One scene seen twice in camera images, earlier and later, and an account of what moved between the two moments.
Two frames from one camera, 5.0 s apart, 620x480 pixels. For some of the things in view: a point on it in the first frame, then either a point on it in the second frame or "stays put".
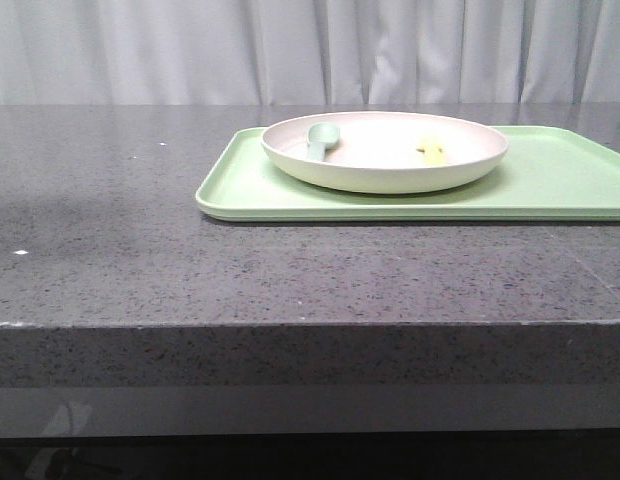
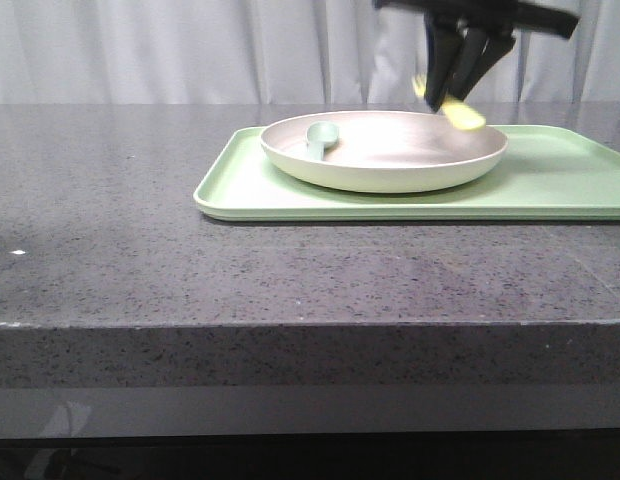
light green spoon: [321, 136] stays put
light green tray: [547, 174] stays put
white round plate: [382, 152] stays put
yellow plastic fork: [433, 147] to [460, 113]
